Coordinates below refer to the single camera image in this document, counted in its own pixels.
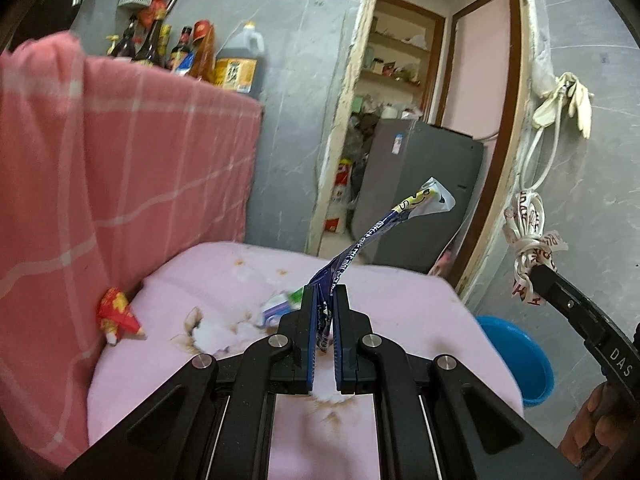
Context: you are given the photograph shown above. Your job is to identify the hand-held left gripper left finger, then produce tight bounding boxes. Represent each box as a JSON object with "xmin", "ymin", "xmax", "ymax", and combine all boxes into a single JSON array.
[{"xmin": 65, "ymin": 284, "xmax": 321, "ymax": 480}]

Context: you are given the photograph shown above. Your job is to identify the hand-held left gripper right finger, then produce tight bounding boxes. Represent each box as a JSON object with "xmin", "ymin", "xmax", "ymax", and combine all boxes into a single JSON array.
[{"xmin": 335, "ymin": 284, "xmax": 583, "ymax": 480}]

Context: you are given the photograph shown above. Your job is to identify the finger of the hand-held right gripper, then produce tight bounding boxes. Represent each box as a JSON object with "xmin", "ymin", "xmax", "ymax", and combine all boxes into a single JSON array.
[{"xmin": 530, "ymin": 262, "xmax": 610, "ymax": 345}]

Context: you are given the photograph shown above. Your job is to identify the blue printed wrapper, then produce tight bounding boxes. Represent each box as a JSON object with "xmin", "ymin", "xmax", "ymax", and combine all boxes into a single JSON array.
[{"xmin": 307, "ymin": 176, "xmax": 457, "ymax": 358}]

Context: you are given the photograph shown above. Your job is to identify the person's right hand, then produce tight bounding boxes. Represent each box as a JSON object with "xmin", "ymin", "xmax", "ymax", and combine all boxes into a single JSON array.
[{"xmin": 559, "ymin": 382, "xmax": 640, "ymax": 472}]

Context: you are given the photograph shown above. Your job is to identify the green white packet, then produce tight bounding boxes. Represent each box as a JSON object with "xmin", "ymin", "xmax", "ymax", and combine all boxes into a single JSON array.
[{"xmin": 259, "ymin": 289, "xmax": 306, "ymax": 331}]

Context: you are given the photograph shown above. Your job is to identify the blue plastic basin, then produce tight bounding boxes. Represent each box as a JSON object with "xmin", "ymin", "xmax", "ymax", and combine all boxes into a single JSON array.
[{"xmin": 475, "ymin": 315, "xmax": 555, "ymax": 408}]

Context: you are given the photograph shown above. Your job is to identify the pink printed bag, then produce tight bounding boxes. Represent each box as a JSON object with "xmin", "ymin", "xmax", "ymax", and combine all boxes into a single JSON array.
[{"xmin": 429, "ymin": 249, "xmax": 452, "ymax": 277}]

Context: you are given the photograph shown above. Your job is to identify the red white rice bag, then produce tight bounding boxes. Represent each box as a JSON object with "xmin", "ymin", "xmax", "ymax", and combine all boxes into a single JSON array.
[{"xmin": 324, "ymin": 157, "xmax": 354, "ymax": 233}]

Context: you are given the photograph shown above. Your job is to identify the grey cabinet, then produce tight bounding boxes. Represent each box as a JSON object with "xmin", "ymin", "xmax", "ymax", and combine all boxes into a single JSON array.
[{"xmin": 350, "ymin": 119, "xmax": 485, "ymax": 276}]

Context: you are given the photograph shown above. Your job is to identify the red yellow wrapper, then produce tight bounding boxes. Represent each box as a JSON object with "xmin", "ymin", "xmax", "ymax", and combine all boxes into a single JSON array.
[{"xmin": 96, "ymin": 287, "xmax": 148, "ymax": 346}]

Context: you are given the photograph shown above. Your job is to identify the white gloves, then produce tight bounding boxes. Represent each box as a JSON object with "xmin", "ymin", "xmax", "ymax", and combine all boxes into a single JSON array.
[{"xmin": 532, "ymin": 72, "xmax": 595, "ymax": 139}]

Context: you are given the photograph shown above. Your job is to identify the pink plaid cloth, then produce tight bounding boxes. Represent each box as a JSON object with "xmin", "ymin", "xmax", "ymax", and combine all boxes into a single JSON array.
[{"xmin": 0, "ymin": 30, "xmax": 264, "ymax": 467}]

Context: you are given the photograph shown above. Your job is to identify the large dark oil jug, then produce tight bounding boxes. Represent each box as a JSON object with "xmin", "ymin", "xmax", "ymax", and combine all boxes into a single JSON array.
[{"xmin": 215, "ymin": 21, "xmax": 266, "ymax": 95}]

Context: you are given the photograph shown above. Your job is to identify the orange bottle with red cap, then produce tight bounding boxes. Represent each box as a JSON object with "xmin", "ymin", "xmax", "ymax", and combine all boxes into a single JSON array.
[{"xmin": 192, "ymin": 20, "xmax": 217, "ymax": 83}]

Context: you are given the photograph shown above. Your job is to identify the dark bottle with blue label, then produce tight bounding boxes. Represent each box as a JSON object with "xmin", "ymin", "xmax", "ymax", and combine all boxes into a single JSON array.
[{"xmin": 170, "ymin": 26, "xmax": 196, "ymax": 75}]

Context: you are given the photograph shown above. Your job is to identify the dark glass bottle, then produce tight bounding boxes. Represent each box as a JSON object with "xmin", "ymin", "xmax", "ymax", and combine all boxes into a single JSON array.
[{"xmin": 114, "ymin": 14, "xmax": 138, "ymax": 61}]

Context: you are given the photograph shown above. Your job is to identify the red hanging decoration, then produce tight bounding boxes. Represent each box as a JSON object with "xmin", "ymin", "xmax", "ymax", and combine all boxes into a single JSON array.
[{"xmin": 140, "ymin": 0, "xmax": 169, "ymax": 28}]

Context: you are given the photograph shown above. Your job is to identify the black wok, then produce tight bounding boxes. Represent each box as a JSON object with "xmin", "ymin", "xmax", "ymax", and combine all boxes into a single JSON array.
[{"xmin": 15, "ymin": 0, "xmax": 92, "ymax": 53}]

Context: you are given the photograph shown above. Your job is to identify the white cable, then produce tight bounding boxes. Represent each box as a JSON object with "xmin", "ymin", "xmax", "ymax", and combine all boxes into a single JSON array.
[{"xmin": 520, "ymin": 85, "xmax": 565, "ymax": 195}]

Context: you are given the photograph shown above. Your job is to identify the wooden wall shelf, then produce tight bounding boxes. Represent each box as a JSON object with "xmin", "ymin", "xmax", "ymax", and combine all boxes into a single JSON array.
[{"xmin": 359, "ymin": 0, "xmax": 446, "ymax": 126}]

